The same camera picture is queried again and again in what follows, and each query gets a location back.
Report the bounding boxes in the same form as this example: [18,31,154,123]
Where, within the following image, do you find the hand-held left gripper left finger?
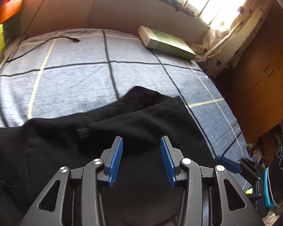
[19,137,123,226]

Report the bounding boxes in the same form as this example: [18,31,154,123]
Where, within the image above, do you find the black cable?
[6,36,80,63]

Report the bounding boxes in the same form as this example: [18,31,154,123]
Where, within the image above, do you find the wooden wardrobe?
[213,0,283,144]

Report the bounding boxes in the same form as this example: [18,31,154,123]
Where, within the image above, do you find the grey checked bed sheet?
[0,28,250,226]

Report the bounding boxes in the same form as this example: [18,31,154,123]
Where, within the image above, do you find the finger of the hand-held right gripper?
[215,156,242,174]

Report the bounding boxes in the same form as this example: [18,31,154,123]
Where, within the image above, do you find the cream heart-print curtain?
[191,0,269,79]

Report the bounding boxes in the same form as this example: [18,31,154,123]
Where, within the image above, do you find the orange box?
[0,0,23,25]

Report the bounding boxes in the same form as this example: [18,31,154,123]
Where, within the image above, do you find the black pants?
[0,86,217,226]

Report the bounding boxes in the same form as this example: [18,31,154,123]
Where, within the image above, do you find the green book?
[138,26,196,60]

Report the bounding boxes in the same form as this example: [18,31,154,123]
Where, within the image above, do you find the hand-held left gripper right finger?
[160,136,266,226]

